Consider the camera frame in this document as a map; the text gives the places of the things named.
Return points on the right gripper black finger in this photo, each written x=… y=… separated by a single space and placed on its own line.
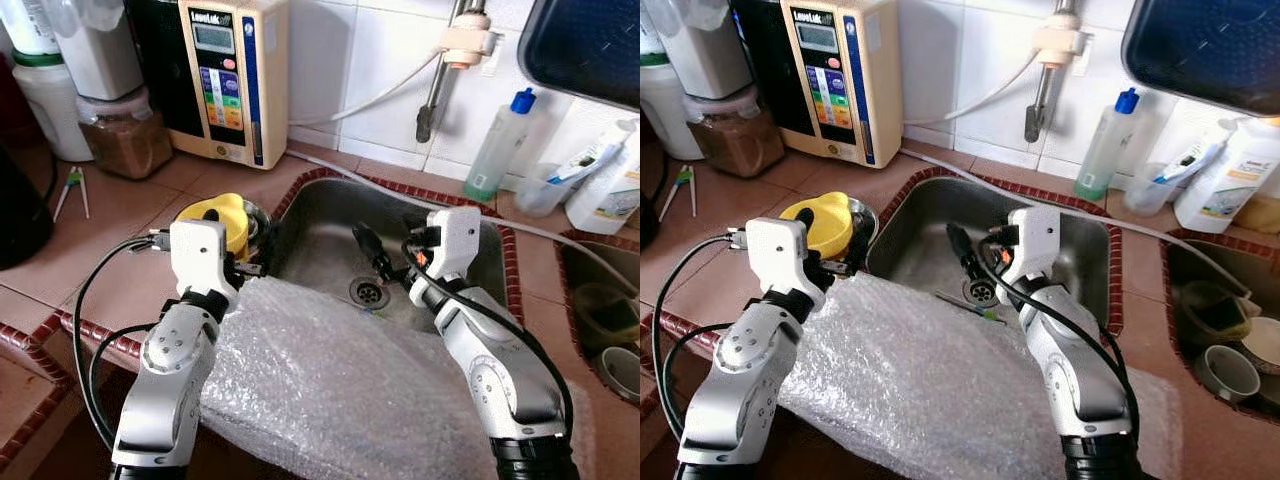
x=968 y=255
x=374 y=250

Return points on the clear bottle with blue cap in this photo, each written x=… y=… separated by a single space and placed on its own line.
x=495 y=150
x=1105 y=150

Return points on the clear plastic cup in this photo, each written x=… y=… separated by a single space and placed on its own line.
x=1150 y=195
x=545 y=195

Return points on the clear bubble wrap sheet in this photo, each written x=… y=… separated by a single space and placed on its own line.
x=900 y=390
x=330 y=390

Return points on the jar of brown powder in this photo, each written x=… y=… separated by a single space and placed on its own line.
x=125 y=145
x=735 y=145

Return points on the green and white tongs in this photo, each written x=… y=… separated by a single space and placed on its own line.
x=682 y=178
x=75 y=178

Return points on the beige water ionizer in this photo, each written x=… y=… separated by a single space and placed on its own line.
x=830 y=80
x=225 y=80

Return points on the black electric kettle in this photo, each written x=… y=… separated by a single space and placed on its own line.
x=20 y=210
x=648 y=205

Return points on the white detergent bottle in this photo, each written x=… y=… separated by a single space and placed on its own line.
x=1225 y=185
x=610 y=190

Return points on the steel faucet with beige filter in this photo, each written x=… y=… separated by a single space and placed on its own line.
x=1060 y=40
x=465 y=40

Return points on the white jar with green lid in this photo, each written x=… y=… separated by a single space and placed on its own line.
x=665 y=110
x=50 y=110

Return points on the beige ceramic cup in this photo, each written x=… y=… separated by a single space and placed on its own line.
x=622 y=375
x=1228 y=375

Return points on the grey plastic container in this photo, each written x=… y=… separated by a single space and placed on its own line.
x=705 y=50
x=95 y=50

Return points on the yellow sponge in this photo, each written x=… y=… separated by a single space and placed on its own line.
x=1262 y=215

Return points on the dark blue tray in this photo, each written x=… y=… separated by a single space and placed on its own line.
x=1200 y=50
x=590 y=45

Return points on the white printed plastic bottle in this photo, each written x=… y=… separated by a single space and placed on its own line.
x=28 y=25

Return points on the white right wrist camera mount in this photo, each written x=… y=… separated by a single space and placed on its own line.
x=1035 y=240
x=458 y=240

